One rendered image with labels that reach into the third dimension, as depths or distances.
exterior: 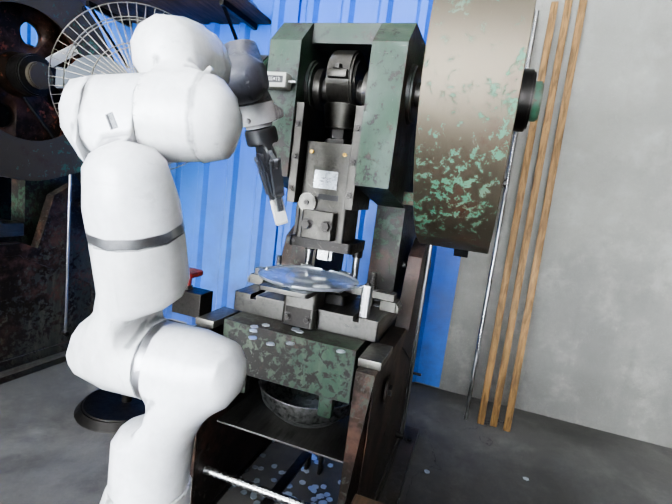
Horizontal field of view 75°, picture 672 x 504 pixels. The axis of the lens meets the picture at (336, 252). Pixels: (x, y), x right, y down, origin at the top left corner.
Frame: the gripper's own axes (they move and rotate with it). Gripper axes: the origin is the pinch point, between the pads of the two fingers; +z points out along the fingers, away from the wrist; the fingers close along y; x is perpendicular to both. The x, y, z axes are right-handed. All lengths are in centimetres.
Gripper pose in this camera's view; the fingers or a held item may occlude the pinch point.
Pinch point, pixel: (278, 210)
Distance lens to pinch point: 110.6
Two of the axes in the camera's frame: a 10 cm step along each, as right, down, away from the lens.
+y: 4.7, 2.4, -8.5
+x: 8.7, -3.1, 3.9
